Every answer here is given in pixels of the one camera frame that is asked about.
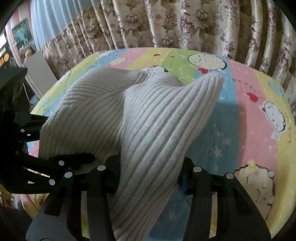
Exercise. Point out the colourful cartoon quilt bed cover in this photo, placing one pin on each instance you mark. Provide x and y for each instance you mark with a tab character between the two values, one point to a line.
251	132

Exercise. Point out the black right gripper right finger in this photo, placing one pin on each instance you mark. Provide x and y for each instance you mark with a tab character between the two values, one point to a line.
194	180

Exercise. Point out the teal wall picture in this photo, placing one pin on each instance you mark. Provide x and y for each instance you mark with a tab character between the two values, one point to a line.
22	34

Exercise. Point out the white ribbed knit sweater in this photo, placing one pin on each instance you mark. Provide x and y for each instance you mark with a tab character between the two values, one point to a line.
149	118

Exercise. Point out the dark screen appliance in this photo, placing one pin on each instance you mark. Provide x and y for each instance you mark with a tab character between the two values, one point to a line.
6	56

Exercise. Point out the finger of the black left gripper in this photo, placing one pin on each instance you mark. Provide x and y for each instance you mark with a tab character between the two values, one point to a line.
66	171

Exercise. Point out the floral beige curtain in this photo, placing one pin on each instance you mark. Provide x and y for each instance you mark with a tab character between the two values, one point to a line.
255	33

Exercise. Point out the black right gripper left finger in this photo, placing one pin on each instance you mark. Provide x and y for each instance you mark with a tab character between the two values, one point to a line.
104	178

